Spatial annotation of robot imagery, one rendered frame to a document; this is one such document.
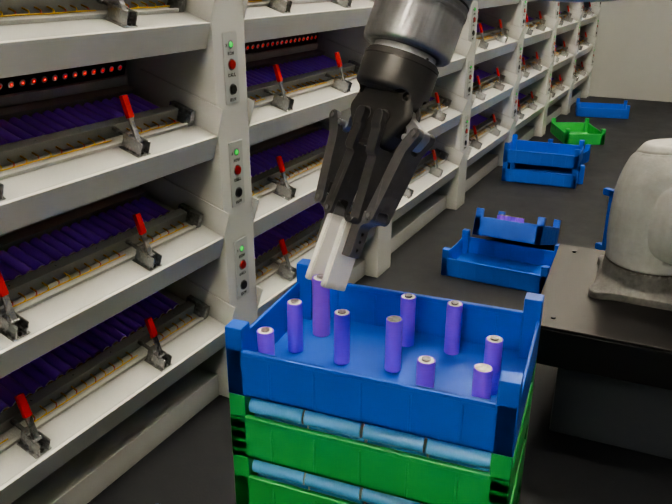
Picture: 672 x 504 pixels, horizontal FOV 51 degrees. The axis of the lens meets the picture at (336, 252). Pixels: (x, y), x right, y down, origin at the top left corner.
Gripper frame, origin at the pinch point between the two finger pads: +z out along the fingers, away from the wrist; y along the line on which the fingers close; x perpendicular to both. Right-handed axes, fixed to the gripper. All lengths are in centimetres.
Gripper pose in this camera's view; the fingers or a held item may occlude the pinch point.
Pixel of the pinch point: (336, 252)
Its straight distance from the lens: 69.8
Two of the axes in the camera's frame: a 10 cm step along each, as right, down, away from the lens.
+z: -3.3, 9.4, 0.9
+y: -6.3, -2.9, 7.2
